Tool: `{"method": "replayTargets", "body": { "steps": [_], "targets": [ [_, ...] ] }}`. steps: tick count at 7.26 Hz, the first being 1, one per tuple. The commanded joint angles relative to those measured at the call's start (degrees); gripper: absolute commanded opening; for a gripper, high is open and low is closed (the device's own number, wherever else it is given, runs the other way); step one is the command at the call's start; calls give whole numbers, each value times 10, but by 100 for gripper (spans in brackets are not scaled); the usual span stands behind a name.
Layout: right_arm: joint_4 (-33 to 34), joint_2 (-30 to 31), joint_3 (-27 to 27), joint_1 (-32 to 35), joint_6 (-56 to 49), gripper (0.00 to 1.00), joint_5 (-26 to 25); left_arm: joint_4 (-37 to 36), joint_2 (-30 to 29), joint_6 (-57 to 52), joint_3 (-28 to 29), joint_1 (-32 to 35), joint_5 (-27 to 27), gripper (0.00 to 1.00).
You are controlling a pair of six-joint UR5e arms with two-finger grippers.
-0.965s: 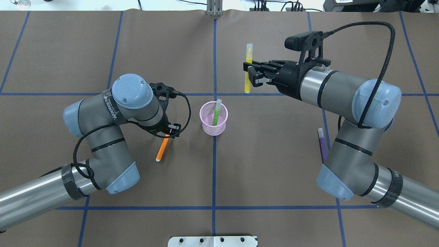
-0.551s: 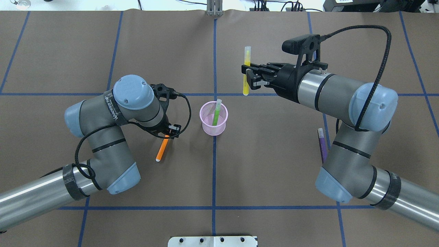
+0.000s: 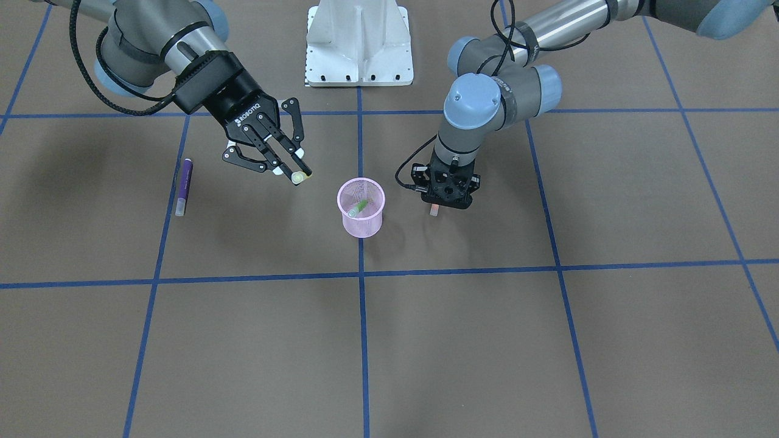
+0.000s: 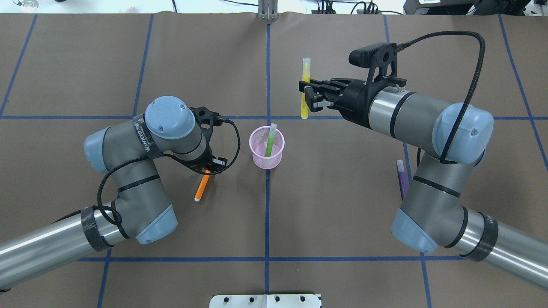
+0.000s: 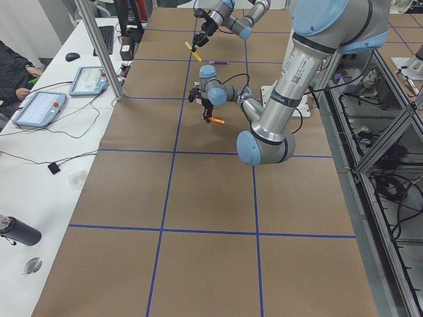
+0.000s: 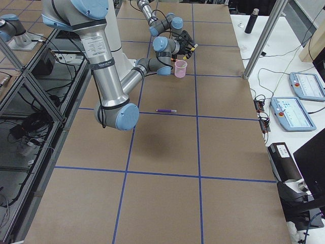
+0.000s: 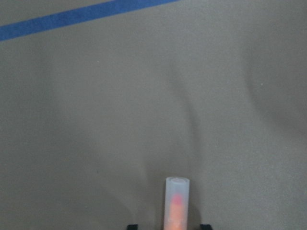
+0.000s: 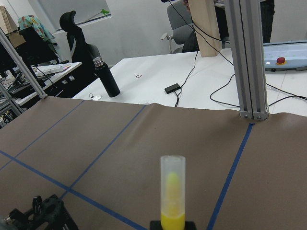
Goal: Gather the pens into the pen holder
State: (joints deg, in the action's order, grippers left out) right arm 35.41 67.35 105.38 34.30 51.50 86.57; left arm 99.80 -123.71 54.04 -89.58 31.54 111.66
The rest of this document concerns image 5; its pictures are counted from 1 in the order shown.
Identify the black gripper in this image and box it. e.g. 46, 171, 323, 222
201, 93, 213, 123
192, 13, 218, 48

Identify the orange highlighter pen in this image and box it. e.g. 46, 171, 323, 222
210, 118, 225, 125

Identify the yellow highlighter pen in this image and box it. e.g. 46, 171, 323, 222
184, 42, 202, 62

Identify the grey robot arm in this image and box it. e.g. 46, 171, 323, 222
188, 1, 391, 166
190, 0, 271, 52

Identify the black cardboard box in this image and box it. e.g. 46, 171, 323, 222
120, 36, 135, 61

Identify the black keyboard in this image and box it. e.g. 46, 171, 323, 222
98, 26, 115, 55

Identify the far teach pendant tablet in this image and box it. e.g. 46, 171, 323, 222
69, 66, 108, 97

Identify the teach pendant tablet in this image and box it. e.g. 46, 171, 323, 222
69, 66, 108, 97
12, 91, 67, 127

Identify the black computer mouse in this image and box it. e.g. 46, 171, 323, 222
65, 52, 81, 62

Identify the small black puck device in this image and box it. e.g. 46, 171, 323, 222
48, 162, 61, 175

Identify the near teach pendant tablet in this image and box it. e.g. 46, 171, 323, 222
12, 91, 67, 127

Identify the seated person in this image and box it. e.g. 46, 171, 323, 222
1, 41, 43, 112

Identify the black water bottle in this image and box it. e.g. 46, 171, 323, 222
1, 215, 42, 246

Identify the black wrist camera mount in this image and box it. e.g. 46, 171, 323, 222
188, 86, 202, 103

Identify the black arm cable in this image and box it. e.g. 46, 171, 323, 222
217, 74, 303, 135

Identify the aluminium frame post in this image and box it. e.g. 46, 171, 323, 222
75, 0, 123, 101

